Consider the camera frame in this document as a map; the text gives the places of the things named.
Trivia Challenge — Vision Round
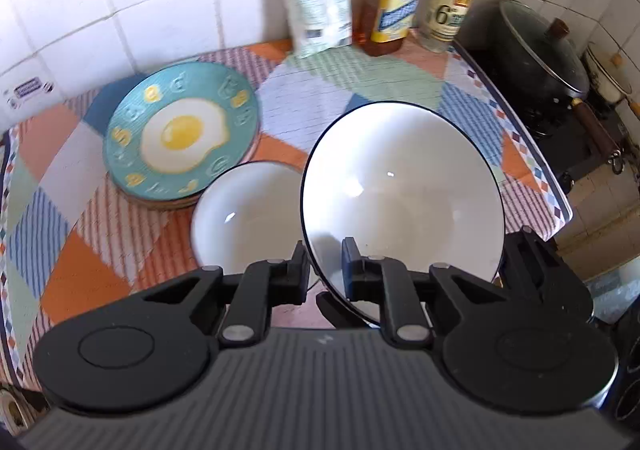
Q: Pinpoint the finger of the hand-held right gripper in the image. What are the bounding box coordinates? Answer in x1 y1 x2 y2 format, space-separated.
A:
315 290 383 329
502 225 553 298

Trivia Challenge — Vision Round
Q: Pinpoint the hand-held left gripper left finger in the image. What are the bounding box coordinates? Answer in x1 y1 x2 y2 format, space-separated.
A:
130 240 311 348

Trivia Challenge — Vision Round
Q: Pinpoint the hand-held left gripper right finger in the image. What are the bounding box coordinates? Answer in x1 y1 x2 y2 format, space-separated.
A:
340 236 516 351

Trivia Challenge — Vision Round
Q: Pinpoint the white bowl black rim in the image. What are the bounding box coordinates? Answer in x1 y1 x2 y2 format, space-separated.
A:
300 101 505 326
190 161 321 291

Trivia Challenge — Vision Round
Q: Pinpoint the black round object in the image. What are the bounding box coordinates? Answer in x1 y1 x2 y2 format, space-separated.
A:
612 310 640 433

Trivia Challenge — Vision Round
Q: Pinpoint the black gas stove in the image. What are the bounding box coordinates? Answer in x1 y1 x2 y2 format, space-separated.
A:
465 45 640 191

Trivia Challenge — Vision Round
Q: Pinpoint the teal fried egg plate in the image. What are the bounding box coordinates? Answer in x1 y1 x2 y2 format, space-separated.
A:
102 61 261 191

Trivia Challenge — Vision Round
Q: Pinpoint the white enamel pot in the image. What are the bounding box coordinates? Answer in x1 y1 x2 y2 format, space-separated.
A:
585 42 640 118

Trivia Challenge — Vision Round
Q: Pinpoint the glass lid brown knob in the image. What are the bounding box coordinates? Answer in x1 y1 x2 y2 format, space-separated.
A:
500 0 591 98

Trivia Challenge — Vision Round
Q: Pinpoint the black pot with glass lid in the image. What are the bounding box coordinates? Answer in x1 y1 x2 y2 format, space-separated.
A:
452 0 621 161

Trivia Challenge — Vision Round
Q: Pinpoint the colourful patterned cloth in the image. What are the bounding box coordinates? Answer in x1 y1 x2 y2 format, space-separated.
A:
0 37 573 391

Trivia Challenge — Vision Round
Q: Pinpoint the white powder packet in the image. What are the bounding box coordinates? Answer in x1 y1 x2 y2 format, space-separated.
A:
286 0 355 58

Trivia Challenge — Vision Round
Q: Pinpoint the wall sticker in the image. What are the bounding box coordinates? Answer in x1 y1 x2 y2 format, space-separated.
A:
5 75 56 111

